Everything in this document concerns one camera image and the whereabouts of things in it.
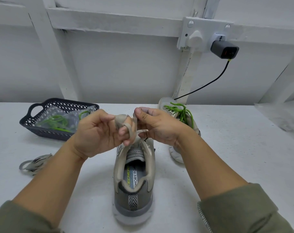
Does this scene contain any person's right hand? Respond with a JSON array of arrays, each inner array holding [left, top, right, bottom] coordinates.
[[134, 106, 193, 148]]

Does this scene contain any person's left hand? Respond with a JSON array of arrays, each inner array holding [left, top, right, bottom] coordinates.
[[68, 109, 137, 160]]

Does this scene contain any green shoelace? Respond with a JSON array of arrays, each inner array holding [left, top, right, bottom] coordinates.
[[39, 110, 92, 133], [163, 102, 195, 128]]

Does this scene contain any gray sneaker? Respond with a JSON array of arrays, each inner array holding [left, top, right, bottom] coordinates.
[[112, 136, 156, 226], [158, 97, 202, 164]]

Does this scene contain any clear plastic bag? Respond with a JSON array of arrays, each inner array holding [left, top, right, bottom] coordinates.
[[36, 105, 97, 134]]

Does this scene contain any beige shoelace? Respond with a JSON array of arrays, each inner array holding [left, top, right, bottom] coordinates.
[[19, 153, 54, 175], [115, 113, 151, 147]]

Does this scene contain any person's left forearm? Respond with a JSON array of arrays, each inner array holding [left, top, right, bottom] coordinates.
[[0, 143, 86, 233]]

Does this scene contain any person's right forearm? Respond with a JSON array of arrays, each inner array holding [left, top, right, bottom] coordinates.
[[176, 128, 294, 233]]

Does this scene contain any dark plastic lattice basket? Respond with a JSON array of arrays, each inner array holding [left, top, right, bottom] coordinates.
[[19, 98, 100, 141]]

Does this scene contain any white plug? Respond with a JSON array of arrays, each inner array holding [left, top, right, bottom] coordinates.
[[188, 30, 205, 50]]

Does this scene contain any gray charger adapter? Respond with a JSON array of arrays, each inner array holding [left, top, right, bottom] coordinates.
[[210, 39, 240, 60]]

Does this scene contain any white cable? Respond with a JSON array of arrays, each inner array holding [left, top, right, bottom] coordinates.
[[173, 49, 194, 99]]

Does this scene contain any black cable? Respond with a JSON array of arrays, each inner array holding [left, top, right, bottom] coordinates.
[[173, 59, 231, 101]]

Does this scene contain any white wall socket plate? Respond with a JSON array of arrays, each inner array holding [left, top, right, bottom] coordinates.
[[177, 17, 234, 51]]

